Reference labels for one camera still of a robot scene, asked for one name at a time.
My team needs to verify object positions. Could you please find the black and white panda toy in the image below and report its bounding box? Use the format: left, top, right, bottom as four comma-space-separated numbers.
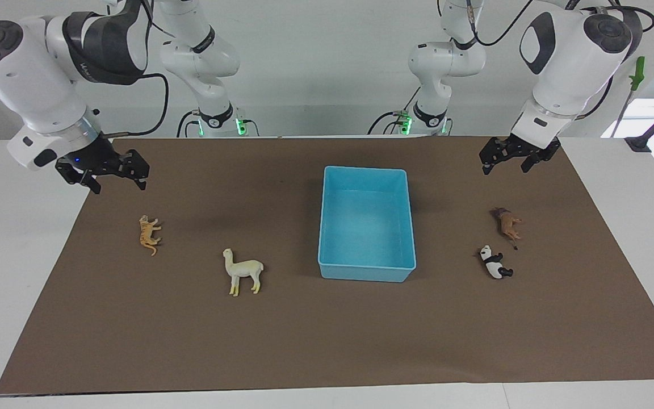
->
479, 245, 514, 280

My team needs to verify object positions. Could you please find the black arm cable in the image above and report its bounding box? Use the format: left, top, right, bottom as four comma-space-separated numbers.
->
466, 0, 654, 47
103, 73, 170, 138

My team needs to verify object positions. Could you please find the black right base cable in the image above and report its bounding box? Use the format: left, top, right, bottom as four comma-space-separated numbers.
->
177, 108, 203, 138

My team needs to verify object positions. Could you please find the orange tiger toy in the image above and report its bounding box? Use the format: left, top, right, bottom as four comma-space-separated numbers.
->
139, 215, 162, 256

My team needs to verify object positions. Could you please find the black base cable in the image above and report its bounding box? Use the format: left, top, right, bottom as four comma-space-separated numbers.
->
368, 85, 422, 135
177, 108, 203, 138

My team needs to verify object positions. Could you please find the light blue storage box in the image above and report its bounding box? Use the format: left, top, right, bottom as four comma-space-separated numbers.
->
318, 166, 417, 283

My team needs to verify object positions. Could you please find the black left base cable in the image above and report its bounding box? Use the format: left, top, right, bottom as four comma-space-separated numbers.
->
368, 85, 422, 135

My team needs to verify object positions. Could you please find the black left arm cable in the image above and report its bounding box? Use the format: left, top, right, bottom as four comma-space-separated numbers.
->
466, 0, 654, 47

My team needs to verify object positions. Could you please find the brown table mat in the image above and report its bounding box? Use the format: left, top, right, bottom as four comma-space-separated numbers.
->
0, 136, 654, 394

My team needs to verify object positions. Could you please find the green handled tool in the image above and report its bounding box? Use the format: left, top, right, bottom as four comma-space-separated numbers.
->
613, 56, 645, 137

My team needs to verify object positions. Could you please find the cream alpaca toy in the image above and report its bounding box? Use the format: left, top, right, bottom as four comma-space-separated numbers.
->
223, 248, 265, 297

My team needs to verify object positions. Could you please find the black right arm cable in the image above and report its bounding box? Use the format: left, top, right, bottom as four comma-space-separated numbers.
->
103, 73, 170, 138

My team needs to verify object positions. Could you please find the brown lion toy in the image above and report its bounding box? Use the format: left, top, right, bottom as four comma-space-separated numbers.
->
490, 207, 523, 251

